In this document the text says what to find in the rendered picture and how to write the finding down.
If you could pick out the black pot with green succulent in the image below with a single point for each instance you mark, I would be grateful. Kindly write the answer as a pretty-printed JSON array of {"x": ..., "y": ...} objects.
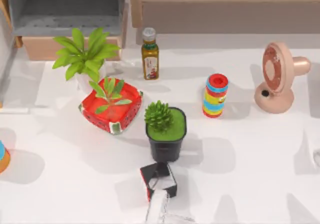
[{"x": 166, "y": 146}]

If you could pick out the olive oil bottle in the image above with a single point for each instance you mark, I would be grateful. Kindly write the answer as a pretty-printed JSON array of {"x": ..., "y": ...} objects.
[{"x": 150, "y": 59}]

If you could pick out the red watermelon square plant pot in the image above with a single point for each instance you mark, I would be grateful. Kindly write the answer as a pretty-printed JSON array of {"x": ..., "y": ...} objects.
[{"x": 113, "y": 109}]

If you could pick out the stack of coloured rings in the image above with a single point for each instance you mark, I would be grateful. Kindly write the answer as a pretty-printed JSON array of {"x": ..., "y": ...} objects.
[{"x": 215, "y": 99}]

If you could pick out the black and red open box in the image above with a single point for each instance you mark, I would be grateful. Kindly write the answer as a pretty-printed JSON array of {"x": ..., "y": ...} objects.
[{"x": 162, "y": 171}]

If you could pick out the leafy plant in white pot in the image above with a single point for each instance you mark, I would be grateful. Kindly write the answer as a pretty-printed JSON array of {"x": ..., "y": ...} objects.
[{"x": 83, "y": 56}]

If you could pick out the pink table fan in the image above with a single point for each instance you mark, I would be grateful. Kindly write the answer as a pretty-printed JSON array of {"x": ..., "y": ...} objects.
[{"x": 275, "y": 69}]

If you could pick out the pale wooden drawer front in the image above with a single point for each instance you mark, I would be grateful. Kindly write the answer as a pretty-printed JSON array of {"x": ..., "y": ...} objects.
[{"x": 40, "y": 48}]

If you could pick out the wooden cupboard frame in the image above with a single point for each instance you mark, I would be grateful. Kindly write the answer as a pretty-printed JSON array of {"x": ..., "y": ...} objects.
[{"x": 5, "y": 9}]

